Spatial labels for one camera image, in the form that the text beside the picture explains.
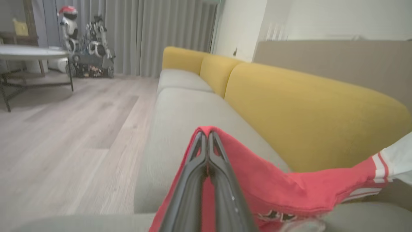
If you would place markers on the red Bulls basketball jersey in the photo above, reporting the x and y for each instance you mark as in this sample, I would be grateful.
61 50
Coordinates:
273 183

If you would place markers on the wheeled robot base cart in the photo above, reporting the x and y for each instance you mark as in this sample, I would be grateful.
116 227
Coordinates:
90 64

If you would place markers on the medium yellow sofa back cushion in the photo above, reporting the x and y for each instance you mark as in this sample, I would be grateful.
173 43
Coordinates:
219 72

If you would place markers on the grey pleated curtain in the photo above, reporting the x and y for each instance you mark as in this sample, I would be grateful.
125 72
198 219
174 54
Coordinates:
154 32

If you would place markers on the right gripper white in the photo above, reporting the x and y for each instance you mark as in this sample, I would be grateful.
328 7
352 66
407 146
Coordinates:
400 161

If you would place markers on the small yellow sofa back cushion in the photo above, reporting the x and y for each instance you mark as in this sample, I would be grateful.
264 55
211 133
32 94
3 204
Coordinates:
182 58

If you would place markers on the yellow bag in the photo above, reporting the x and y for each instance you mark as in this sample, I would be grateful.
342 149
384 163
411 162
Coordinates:
21 28

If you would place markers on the small grey sofa seat cushion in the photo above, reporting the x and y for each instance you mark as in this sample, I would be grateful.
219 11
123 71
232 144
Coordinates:
180 80

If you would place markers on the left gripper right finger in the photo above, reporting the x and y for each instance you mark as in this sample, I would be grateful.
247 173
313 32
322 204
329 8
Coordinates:
228 199

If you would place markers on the beige partition panel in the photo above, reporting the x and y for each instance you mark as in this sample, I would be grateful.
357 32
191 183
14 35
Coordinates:
338 64

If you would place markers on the large yellow sofa back cushion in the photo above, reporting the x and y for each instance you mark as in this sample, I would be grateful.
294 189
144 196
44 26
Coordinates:
305 119

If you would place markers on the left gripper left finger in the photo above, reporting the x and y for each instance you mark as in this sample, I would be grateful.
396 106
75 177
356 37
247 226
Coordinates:
186 196

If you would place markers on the dark wooden shelf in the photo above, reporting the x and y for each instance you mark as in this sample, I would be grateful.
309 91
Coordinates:
27 38

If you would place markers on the round marble table black legs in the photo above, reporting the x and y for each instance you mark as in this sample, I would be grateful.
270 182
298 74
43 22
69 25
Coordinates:
29 51

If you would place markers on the white humanoid robot red cap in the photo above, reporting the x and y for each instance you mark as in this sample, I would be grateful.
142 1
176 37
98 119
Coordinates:
69 29

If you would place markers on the white black humanoid robot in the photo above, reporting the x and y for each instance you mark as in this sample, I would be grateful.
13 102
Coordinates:
98 37

